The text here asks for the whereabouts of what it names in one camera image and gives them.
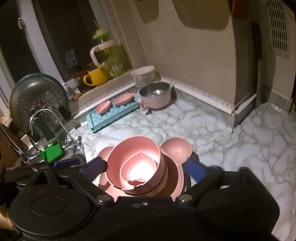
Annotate pink bear-shaped plate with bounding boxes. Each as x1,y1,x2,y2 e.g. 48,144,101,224
98,137,192,201

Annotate large pink bowl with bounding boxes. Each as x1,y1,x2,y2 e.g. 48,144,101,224
105,136,166,196

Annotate small pink heart bowl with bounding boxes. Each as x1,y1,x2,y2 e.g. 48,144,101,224
120,152,157,187

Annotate chrome faucet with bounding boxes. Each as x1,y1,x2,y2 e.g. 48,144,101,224
21,108,83,163

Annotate teal drying tray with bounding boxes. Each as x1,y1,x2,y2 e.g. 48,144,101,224
86,100,140,133

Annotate pink small dish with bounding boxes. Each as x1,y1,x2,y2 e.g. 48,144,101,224
112,92,134,106
95,100,112,115

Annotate round strainer lid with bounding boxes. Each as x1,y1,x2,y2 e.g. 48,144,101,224
9,72,70,140

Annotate yellow mug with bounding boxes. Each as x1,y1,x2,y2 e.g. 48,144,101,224
83,66,111,86

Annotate pink steel-lined pot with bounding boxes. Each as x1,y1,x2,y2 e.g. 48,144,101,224
137,81,174,110

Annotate white floral bowl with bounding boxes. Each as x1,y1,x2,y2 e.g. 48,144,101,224
130,65,155,87

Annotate green glass pitcher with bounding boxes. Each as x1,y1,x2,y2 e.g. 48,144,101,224
90,29,132,78

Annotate red hanging utensil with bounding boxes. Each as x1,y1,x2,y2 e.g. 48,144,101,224
231,0,250,20

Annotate wall vent grille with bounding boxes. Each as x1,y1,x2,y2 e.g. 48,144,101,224
267,1,290,59

